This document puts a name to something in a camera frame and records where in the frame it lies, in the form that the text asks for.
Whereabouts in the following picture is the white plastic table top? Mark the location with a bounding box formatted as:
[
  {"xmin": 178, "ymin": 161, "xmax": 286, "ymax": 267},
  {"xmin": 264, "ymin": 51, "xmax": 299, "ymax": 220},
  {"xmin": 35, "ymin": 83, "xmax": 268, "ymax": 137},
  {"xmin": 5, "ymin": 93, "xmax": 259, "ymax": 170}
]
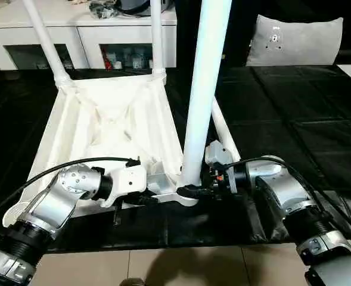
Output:
[{"xmin": 2, "ymin": 71, "xmax": 201, "ymax": 228}]

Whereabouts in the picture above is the white plastic table leg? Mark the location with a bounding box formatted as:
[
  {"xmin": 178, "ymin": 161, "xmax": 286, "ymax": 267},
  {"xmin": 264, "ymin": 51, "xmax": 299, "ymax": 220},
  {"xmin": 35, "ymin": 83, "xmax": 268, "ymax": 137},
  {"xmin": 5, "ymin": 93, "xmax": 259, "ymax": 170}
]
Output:
[
  {"xmin": 210, "ymin": 98, "xmax": 242, "ymax": 165},
  {"xmin": 21, "ymin": 0, "xmax": 74, "ymax": 85},
  {"xmin": 149, "ymin": 0, "xmax": 167, "ymax": 78},
  {"xmin": 179, "ymin": 0, "xmax": 233, "ymax": 189}
]

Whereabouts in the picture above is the dark robot body part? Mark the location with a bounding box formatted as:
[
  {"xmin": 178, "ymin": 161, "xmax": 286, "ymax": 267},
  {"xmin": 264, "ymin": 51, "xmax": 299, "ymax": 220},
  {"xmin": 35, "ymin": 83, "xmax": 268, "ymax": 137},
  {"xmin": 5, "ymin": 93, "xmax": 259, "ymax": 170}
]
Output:
[{"xmin": 118, "ymin": 277, "xmax": 147, "ymax": 286}]

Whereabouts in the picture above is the black work mat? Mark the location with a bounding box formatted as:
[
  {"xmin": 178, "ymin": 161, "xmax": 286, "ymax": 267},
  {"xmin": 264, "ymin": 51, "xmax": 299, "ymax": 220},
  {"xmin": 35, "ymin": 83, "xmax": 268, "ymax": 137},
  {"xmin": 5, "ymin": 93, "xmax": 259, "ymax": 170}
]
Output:
[{"xmin": 0, "ymin": 63, "xmax": 351, "ymax": 254}]

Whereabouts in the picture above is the light grey pillow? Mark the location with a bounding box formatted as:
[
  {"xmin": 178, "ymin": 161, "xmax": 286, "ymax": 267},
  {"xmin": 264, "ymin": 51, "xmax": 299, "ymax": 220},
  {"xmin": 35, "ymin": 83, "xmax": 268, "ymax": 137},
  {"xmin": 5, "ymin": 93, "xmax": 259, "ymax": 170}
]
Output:
[{"xmin": 245, "ymin": 14, "xmax": 345, "ymax": 67}]

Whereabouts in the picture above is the white glass-door cabinet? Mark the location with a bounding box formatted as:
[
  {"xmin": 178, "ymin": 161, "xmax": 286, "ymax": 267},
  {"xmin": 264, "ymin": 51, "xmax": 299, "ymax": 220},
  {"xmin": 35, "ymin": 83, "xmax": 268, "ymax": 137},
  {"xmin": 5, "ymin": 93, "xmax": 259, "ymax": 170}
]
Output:
[{"xmin": 0, "ymin": 0, "xmax": 178, "ymax": 72}]

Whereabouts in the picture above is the grey round helmet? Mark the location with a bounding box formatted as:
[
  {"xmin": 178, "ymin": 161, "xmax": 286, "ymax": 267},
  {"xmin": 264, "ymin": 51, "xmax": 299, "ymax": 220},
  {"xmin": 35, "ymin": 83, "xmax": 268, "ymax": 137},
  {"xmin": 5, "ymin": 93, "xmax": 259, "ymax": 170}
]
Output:
[{"xmin": 118, "ymin": 0, "xmax": 173, "ymax": 16}]

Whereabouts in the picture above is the small clutter pile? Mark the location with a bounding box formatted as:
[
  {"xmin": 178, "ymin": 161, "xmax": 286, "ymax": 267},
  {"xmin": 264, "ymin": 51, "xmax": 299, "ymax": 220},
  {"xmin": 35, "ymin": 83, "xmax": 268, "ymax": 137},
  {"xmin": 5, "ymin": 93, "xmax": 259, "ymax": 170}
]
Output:
[{"xmin": 88, "ymin": 0, "xmax": 120, "ymax": 18}]

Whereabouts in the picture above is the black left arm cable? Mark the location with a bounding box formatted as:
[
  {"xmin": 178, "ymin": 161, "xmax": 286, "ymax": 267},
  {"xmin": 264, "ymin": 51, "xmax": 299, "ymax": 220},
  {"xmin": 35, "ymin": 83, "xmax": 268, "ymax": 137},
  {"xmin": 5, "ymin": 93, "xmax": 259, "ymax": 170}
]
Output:
[{"xmin": 0, "ymin": 156, "xmax": 142, "ymax": 226}]

